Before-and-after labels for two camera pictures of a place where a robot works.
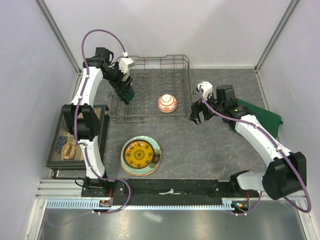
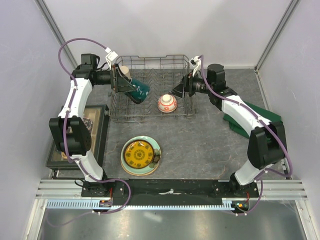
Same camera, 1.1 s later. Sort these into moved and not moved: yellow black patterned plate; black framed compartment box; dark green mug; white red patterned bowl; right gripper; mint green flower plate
Moved: right gripper; dark green mug
Not moved: black framed compartment box; mint green flower plate; white red patterned bowl; yellow black patterned plate
